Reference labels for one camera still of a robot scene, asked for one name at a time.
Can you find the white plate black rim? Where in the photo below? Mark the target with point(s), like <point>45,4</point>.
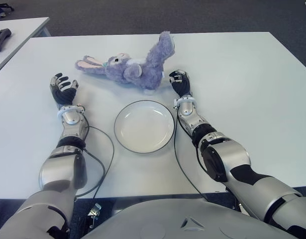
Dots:
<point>142,127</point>

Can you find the white neighbouring table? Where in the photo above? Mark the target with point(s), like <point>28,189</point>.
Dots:
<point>18,27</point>

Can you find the black handheld device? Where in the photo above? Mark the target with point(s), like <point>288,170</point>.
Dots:
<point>1,37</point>

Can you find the metal clamp bracket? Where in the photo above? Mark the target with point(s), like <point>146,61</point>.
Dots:
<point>95,210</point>

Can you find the grey robot torso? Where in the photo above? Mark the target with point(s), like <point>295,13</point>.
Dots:
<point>167,219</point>

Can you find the purple plush bunny doll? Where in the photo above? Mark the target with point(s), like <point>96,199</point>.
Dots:
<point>147,72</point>

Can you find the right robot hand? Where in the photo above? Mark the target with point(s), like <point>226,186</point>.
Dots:
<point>182,85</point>

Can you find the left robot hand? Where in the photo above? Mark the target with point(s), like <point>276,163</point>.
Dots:
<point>64,94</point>

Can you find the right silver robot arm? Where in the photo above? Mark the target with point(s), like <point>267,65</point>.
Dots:
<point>225,154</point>

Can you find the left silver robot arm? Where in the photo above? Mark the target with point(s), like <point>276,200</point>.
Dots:
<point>68,119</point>

